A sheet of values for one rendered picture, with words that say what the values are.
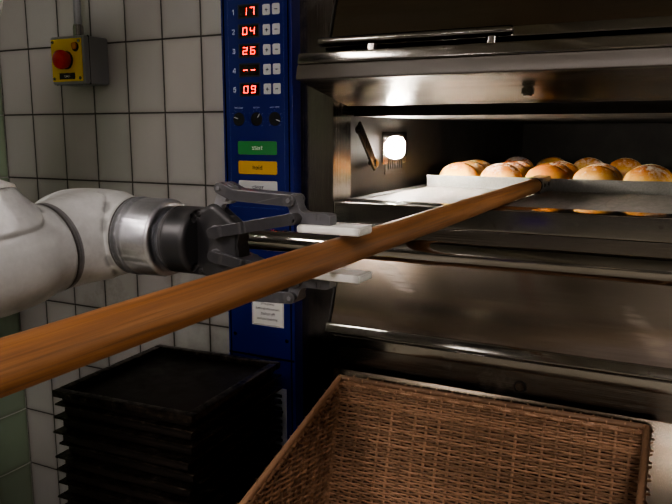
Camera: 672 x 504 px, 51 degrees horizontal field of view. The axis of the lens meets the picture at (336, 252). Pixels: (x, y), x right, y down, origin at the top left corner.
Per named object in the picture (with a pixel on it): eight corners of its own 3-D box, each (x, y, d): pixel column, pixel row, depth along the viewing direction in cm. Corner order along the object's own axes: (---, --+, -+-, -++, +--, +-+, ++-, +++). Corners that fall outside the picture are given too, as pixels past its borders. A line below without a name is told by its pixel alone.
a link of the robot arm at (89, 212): (171, 267, 89) (92, 300, 77) (81, 257, 96) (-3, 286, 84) (161, 181, 86) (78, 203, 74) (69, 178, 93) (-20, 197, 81)
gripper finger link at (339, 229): (310, 228, 73) (310, 221, 73) (372, 233, 70) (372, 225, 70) (296, 232, 71) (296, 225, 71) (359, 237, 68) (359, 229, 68)
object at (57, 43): (77, 86, 160) (74, 40, 158) (110, 85, 155) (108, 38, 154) (50, 85, 153) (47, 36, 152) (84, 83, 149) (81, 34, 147)
